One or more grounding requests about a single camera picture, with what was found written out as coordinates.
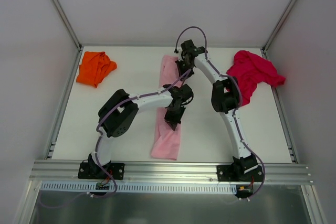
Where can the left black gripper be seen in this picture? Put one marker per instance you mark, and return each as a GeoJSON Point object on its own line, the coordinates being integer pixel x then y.
{"type": "Point", "coordinates": [174, 114]}

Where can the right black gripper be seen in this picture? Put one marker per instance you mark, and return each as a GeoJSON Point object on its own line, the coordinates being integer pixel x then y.
{"type": "Point", "coordinates": [182, 67]}

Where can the light pink t shirt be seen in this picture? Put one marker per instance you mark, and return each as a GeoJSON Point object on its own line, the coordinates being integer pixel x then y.
{"type": "Point", "coordinates": [166, 140]}

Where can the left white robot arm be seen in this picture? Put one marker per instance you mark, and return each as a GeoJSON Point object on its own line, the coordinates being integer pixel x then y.
{"type": "Point", "coordinates": [118, 113]}

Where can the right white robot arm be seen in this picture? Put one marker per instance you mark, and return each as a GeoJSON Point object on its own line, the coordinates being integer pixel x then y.
{"type": "Point", "coordinates": [225, 100]}

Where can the magenta t shirt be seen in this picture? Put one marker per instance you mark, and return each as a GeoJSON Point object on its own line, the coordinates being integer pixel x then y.
{"type": "Point", "coordinates": [251, 69]}

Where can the orange t shirt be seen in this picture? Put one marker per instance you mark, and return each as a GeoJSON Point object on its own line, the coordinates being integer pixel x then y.
{"type": "Point", "coordinates": [95, 66]}

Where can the white slotted cable duct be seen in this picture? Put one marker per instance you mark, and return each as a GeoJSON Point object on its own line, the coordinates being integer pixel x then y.
{"type": "Point", "coordinates": [96, 187]}

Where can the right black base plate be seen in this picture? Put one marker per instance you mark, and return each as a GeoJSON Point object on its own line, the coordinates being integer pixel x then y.
{"type": "Point", "coordinates": [226, 173]}

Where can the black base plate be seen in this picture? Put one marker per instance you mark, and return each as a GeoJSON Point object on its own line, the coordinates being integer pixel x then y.
{"type": "Point", "coordinates": [226, 173]}
{"type": "Point", "coordinates": [105, 170]}

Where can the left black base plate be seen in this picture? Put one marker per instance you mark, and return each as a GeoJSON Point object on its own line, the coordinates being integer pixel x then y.
{"type": "Point", "coordinates": [105, 170]}

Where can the aluminium mounting rail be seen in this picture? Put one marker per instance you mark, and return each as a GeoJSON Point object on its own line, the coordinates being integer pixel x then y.
{"type": "Point", "coordinates": [175, 172]}

